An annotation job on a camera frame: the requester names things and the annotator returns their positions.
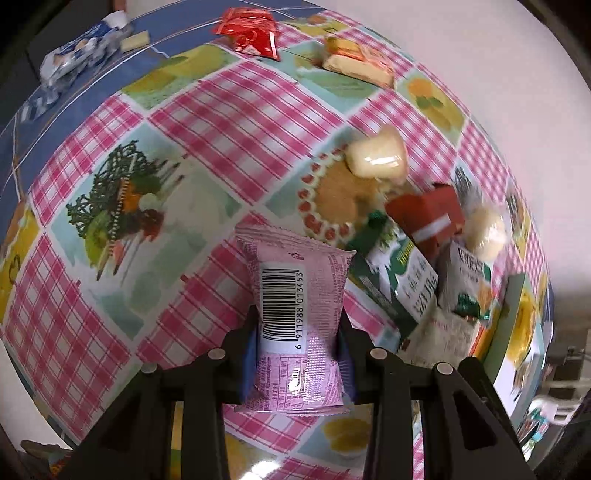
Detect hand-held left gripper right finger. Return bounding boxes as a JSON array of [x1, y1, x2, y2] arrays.
[[336, 308, 537, 480]]

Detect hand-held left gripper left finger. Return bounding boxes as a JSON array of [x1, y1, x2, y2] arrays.
[[60, 305, 260, 480]]

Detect pink snack packet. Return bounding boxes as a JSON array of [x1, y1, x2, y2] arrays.
[[233, 224, 357, 414]]

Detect orange cream biscuit packet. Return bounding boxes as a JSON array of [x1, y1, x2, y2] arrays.
[[322, 52, 396, 89], [323, 36, 370, 60]]

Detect white printed flat packet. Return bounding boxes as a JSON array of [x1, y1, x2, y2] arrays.
[[398, 302, 478, 367]]

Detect red white striped packet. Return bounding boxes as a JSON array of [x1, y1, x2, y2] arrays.
[[385, 183, 466, 265]]

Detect clear wrapped bread bun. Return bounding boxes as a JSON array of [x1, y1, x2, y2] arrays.
[[462, 203, 508, 261], [345, 124, 409, 182]]

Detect blue plaid cloth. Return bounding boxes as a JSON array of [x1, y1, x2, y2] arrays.
[[0, 0, 324, 204]]

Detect blue white snack packet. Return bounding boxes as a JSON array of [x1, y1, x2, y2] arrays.
[[18, 10, 134, 121]]

